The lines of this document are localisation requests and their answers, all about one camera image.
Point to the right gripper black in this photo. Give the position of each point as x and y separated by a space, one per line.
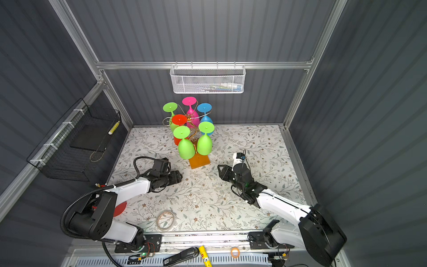
230 173

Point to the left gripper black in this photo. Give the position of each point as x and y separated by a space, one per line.
170 178

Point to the green wine glass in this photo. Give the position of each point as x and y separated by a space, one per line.
204 143
185 146
171 108

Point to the gold wire wine glass rack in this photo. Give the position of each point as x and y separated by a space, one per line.
198 160

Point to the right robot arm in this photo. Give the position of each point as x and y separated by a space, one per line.
316 229

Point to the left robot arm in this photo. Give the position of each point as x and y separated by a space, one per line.
91 216

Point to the red wine glass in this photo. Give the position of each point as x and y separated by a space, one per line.
178 120

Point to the pink wine glass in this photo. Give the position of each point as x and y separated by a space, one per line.
193 119

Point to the blue wine glass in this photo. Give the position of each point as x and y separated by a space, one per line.
205 108

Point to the clear tape roll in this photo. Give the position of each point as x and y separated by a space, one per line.
166 220

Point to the red pencil cup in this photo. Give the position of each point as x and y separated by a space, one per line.
119 209

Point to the black stapler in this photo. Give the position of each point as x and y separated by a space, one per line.
182 256

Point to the black wire wall basket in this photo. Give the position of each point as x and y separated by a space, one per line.
79 150

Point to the white mesh wall basket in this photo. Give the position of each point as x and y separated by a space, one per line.
218 79

